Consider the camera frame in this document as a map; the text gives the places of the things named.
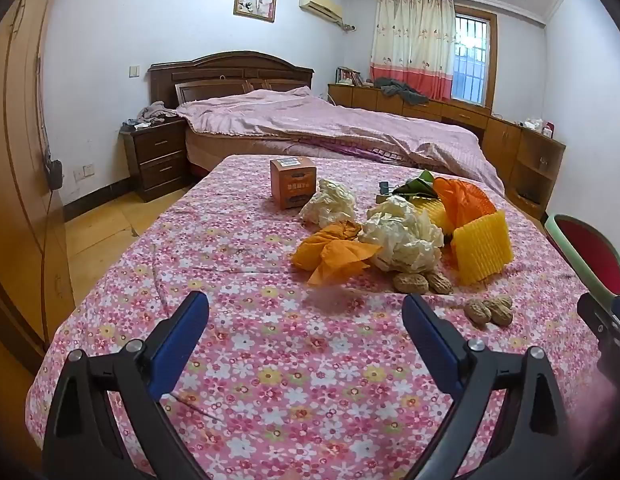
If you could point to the orange cardboard box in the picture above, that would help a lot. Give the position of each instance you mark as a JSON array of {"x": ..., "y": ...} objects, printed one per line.
[{"x": 292, "y": 185}]

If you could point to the dark wooden nightstand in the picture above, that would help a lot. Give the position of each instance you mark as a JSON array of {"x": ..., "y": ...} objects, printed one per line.
[{"x": 157, "y": 160}]

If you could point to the row of books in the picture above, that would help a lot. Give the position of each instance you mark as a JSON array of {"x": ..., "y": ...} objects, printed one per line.
[{"x": 349, "y": 76}]

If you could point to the red bin with green rim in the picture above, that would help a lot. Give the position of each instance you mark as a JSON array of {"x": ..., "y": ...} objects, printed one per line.
[{"x": 592, "y": 255}]

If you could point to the white wall outlet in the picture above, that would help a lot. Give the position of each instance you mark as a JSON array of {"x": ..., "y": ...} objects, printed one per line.
[{"x": 84, "y": 172}]

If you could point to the wall air conditioner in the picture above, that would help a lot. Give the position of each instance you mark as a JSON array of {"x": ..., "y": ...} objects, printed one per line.
[{"x": 320, "y": 5}]

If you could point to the black power adapter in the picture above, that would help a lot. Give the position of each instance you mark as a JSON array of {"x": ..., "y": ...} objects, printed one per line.
[{"x": 54, "y": 172}]

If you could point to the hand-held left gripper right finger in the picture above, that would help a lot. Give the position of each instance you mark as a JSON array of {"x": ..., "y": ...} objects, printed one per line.
[{"x": 429, "y": 345}]

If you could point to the long wooden cabinet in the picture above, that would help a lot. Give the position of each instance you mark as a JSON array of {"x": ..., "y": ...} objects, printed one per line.
[{"x": 464, "y": 117}]

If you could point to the orange mesh bag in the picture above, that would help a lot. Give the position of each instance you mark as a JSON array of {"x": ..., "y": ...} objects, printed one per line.
[{"x": 462, "y": 200}]

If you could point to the large crumpled white paper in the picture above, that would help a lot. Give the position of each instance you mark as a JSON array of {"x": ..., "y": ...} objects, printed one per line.
[{"x": 402, "y": 237}]

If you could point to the wooden wardrobe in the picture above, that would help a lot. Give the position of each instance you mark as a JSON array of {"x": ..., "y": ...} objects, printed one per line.
[{"x": 20, "y": 160}]

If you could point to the black binder clip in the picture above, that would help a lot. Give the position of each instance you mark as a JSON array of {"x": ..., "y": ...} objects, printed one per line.
[{"x": 384, "y": 187}]

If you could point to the floral curtain with red hem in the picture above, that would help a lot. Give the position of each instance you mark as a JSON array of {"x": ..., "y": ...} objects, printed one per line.
[{"x": 412, "y": 45}]

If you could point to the dark wooden bed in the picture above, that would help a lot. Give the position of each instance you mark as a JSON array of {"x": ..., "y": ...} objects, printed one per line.
[{"x": 230, "y": 67}]

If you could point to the barred window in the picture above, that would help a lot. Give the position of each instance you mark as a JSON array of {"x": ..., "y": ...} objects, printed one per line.
[{"x": 472, "y": 55}]

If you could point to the grey clothes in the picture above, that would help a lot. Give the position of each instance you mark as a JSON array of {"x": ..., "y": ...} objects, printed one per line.
[{"x": 399, "y": 91}]

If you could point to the white wall switch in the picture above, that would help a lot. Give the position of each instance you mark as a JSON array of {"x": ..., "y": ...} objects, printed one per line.
[{"x": 134, "y": 70}]

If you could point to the pile of clothes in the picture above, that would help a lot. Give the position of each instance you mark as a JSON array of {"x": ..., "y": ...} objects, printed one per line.
[{"x": 155, "y": 112}]

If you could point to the small crumpled white paper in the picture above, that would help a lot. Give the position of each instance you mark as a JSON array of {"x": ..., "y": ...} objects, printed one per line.
[{"x": 330, "y": 202}]

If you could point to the green cardboard box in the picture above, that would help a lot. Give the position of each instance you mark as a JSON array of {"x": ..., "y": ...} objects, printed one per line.
[{"x": 417, "y": 186}]

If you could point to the yellow foam net sleeve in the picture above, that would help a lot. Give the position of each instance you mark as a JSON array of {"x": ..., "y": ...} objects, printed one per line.
[
  {"x": 482, "y": 247},
  {"x": 429, "y": 212}
]

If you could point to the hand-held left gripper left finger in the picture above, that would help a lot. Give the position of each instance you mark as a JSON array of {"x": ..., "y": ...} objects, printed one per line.
[{"x": 182, "y": 345}]

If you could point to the pink floral bed sheet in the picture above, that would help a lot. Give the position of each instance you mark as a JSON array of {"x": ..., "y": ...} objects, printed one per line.
[{"x": 270, "y": 360}]

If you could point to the pink quilt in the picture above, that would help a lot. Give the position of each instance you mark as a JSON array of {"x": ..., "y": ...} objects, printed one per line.
[{"x": 340, "y": 125}]

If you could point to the wooden corner shelf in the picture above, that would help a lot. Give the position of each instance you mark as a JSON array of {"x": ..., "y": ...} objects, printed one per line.
[{"x": 537, "y": 160}]

